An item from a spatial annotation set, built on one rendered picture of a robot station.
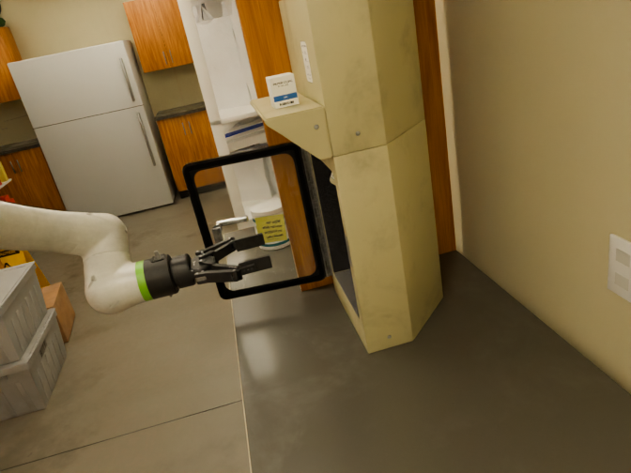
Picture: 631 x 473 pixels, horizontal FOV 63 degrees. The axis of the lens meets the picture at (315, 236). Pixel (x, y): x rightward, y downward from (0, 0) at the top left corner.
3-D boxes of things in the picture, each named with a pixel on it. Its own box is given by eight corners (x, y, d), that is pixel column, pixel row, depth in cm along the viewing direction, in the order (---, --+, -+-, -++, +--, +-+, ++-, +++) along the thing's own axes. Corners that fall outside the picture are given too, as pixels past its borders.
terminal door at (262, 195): (327, 279, 143) (299, 140, 128) (221, 300, 144) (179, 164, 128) (327, 278, 144) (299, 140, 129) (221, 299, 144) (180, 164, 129)
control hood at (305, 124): (303, 129, 129) (295, 89, 125) (333, 158, 99) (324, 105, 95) (258, 140, 127) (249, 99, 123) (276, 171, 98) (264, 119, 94)
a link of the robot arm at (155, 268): (158, 291, 122) (155, 310, 113) (143, 247, 117) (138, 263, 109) (183, 284, 122) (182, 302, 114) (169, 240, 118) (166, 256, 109)
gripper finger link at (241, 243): (237, 251, 124) (237, 251, 125) (265, 244, 125) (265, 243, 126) (234, 240, 123) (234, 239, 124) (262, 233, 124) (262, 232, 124)
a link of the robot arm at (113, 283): (99, 324, 117) (80, 314, 107) (91, 272, 121) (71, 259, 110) (160, 307, 119) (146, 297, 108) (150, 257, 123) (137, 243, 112)
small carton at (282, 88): (294, 100, 108) (288, 71, 105) (299, 103, 103) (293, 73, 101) (271, 106, 107) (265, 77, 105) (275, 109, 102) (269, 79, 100)
